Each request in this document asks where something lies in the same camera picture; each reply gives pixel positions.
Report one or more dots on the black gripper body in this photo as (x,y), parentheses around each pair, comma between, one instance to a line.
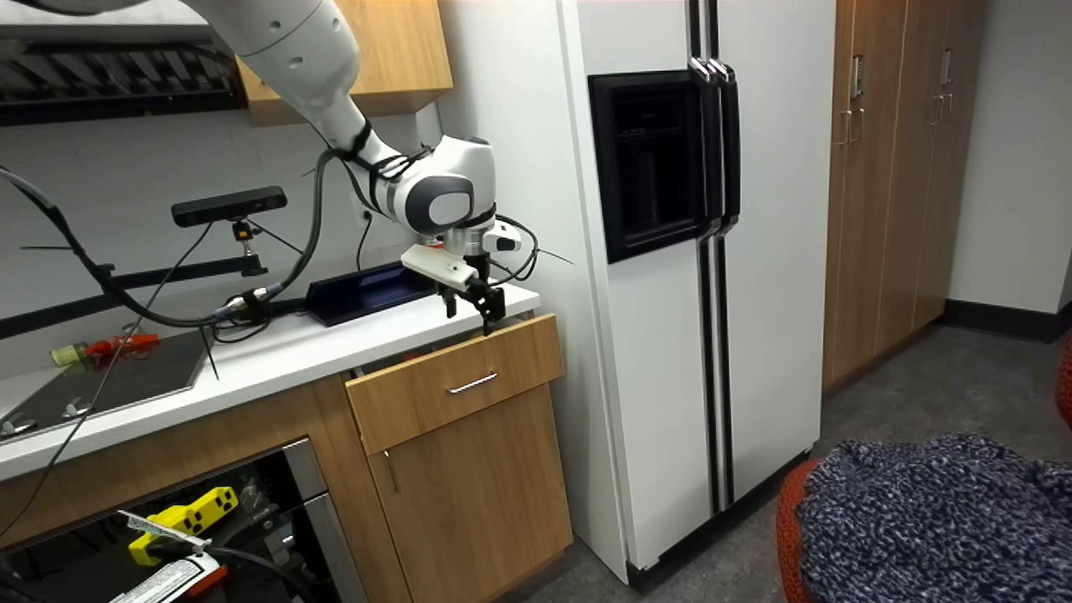
(476,273)

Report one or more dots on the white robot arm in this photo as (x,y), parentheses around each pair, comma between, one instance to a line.
(289,44)

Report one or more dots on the wooden cabinet door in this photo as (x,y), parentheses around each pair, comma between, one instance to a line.
(480,503)

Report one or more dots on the tall wooden cabinet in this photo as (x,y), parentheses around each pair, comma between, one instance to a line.
(893,221)

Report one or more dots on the dark blue tray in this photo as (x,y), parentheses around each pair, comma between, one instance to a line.
(357,296)

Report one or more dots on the white speckled countertop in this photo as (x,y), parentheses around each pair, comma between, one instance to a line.
(279,354)

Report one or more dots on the yellow power splitter plug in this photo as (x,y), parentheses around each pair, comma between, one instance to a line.
(188,517)

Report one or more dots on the red and green tool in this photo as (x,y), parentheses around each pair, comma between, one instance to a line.
(112,350)

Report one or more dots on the black cooktop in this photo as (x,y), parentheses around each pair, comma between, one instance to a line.
(112,388)

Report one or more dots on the orange office chair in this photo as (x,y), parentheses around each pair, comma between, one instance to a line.
(791,536)

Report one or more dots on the blue knit sweater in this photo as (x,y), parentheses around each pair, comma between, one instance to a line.
(940,523)

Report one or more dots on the wooden wall cabinet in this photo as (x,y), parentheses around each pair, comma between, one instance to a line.
(402,50)

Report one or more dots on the black stereo camera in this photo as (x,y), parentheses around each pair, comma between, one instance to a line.
(230,205)

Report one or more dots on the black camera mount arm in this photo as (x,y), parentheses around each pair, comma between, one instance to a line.
(170,276)

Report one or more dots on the wooden base cabinet frame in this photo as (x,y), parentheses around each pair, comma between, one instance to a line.
(170,447)

